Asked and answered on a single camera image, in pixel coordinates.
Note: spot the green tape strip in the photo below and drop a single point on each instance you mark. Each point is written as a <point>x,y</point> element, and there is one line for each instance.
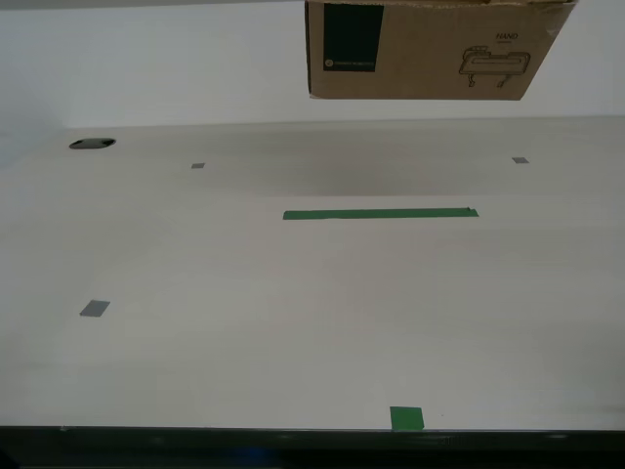
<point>381,214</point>

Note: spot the green tape square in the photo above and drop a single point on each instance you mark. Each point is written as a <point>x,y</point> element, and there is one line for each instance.
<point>406,418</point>

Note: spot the brown cardboard box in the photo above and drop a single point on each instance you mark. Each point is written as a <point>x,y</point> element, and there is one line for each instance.
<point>415,49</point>

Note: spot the black oval table grommet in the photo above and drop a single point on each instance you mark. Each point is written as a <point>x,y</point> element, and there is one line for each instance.
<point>93,144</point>

